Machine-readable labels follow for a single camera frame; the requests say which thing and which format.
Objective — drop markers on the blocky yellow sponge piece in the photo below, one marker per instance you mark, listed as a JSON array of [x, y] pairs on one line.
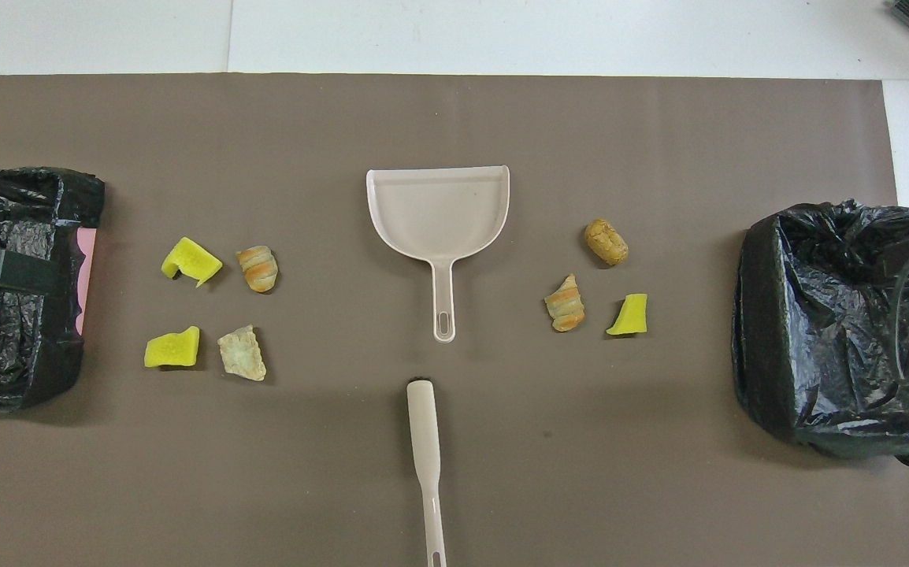
[[171, 349]]

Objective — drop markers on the notched yellow sponge piece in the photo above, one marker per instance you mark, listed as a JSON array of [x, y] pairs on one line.
[[191, 260]]

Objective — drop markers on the pale torn bread piece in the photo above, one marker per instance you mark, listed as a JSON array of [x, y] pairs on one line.
[[242, 356]]

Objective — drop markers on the rounded striped croissant piece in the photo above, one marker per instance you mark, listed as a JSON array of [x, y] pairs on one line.
[[257, 269]]

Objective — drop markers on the yellow sponge wedge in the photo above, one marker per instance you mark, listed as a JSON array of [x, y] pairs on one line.
[[630, 316]]

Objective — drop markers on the brown oval bread roll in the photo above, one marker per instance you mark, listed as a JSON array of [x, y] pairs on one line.
[[606, 242]]

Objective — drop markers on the pointed striped croissant piece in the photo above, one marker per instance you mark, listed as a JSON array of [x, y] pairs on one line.
[[565, 305]]

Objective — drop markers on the beige plastic dustpan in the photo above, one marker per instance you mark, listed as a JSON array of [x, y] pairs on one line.
[[439, 213]]

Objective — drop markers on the beige hand brush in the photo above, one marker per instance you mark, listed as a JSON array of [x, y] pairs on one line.
[[423, 425]]

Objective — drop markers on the black bag lined bin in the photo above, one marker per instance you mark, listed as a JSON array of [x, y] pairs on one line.
[[832, 236]]

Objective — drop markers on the brown table mat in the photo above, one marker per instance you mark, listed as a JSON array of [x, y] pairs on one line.
[[454, 118]]

